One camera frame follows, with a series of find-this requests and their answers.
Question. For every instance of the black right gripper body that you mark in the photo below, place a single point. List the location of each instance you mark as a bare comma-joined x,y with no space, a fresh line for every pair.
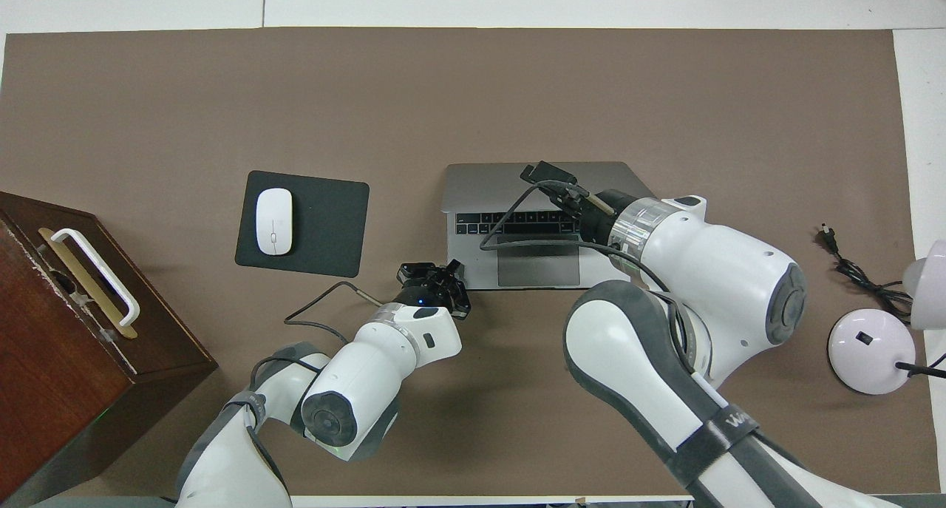
602,219

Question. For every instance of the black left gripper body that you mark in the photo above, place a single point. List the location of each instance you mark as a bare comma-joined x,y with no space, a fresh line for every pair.
425,292

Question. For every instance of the grey laptop with logo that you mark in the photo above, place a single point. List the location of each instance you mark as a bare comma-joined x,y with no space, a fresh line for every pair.
473,264

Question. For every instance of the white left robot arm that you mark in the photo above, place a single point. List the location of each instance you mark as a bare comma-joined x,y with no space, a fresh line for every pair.
355,390

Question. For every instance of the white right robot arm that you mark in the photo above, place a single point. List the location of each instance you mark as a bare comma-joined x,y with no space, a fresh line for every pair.
724,271

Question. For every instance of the large brown table mat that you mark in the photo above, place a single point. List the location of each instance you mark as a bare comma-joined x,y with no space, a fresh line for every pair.
517,86

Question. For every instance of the black mouse pad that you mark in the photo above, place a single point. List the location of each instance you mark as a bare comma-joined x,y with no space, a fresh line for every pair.
325,227

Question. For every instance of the white computer mouse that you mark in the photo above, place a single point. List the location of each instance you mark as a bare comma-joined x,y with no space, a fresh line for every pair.
274,222

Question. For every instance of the white desk lamp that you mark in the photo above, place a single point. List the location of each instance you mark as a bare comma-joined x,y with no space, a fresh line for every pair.
868,353

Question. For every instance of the brass plate on box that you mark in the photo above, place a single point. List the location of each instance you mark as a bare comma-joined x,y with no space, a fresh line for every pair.
55,245

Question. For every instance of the dark brown wooden box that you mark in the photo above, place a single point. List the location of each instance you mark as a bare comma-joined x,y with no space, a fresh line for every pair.
59,390

